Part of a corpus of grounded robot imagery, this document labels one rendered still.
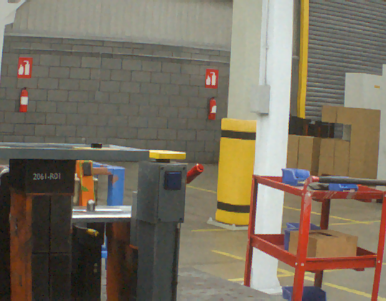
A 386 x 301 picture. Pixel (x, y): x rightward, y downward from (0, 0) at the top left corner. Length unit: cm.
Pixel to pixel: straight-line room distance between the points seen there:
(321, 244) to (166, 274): 234
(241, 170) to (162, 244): 726
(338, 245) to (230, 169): 504
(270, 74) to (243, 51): 322
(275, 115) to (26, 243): 438
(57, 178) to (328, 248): 260
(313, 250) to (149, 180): 239
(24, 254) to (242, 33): 762
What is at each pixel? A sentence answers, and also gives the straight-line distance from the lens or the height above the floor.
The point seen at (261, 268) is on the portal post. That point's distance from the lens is 586.
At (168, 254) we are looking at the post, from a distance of 166.
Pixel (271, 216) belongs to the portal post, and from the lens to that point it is 583.
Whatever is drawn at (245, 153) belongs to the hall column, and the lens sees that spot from 890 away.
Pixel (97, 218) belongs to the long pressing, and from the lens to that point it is 188.
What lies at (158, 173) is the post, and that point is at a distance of 162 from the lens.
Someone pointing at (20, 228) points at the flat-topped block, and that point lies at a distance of 152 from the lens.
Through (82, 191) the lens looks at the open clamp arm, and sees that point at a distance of 211.
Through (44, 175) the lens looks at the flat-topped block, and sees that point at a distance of 149.
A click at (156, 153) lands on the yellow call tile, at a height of 116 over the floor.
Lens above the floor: 126
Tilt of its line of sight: 3 degrees down
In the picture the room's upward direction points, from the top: 3 degrees clockwise
